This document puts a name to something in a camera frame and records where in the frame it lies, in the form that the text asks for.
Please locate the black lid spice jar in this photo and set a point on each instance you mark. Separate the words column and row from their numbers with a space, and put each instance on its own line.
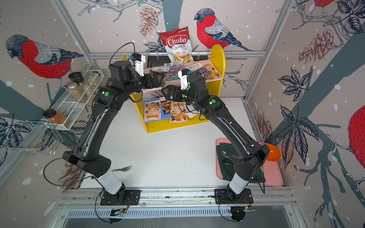
column 78, row 78

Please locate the beige spice jar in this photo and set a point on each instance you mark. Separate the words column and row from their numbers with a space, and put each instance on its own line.
column 77, row 92

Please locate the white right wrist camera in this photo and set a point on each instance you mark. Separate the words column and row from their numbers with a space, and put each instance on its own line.
column 183, row 74

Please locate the blue flower seed bag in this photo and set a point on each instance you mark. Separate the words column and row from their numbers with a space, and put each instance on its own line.
column 194, row 67

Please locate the red Chuba chips bag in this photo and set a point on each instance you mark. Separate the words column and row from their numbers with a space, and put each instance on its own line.
column 177, row 45

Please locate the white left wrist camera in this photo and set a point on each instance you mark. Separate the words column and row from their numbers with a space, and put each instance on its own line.
column 139, row 61

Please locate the colourful handled spoon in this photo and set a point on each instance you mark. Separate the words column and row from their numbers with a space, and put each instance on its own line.
column 231, row 156

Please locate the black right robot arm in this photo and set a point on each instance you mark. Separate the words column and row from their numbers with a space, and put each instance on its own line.
column 193, row 91

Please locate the white wire spice rack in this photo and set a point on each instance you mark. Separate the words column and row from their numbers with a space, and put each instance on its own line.
column 71, row 108

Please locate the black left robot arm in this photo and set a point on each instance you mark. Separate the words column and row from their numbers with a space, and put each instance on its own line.
column 124, row 81

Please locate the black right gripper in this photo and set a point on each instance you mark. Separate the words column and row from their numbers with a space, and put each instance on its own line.
column 177, row 90

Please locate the pink handled fork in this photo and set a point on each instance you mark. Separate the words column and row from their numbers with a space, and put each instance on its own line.
column 125, row 169

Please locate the shop picture seed bag top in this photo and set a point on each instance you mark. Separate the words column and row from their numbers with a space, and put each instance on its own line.
column 209, row 72

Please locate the white text seed bag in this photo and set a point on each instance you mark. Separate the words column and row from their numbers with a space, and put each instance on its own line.
column 191, row 111

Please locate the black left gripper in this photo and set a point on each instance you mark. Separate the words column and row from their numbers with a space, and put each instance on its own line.
column 157, row 83

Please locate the marigold seed bag lower left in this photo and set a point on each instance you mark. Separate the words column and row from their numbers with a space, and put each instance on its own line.
column 166, row 106

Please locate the pink tray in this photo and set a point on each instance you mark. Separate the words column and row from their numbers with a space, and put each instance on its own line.
column 272, row 174

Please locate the dark green cloth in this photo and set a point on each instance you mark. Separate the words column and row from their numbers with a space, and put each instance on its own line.
column 224, row 166

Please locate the purple flower seed bag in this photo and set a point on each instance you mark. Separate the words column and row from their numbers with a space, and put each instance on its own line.
column 174, row 68

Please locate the small metal spoon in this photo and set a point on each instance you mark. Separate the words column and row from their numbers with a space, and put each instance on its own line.
column 226, row 162

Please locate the large shop seed bag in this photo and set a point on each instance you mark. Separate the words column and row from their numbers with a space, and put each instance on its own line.
column 152, row 111

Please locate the orange bowl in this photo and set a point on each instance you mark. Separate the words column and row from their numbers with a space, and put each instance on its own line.
column 274, row 154

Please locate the orange spice jar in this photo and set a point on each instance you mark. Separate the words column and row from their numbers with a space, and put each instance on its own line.
column 54, row 116

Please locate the pink shop seed bag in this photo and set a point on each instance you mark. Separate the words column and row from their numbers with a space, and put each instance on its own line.
column 178, row 112

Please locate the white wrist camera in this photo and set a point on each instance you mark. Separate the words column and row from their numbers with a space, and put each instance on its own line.
column 183, row 74
column 139, row 61

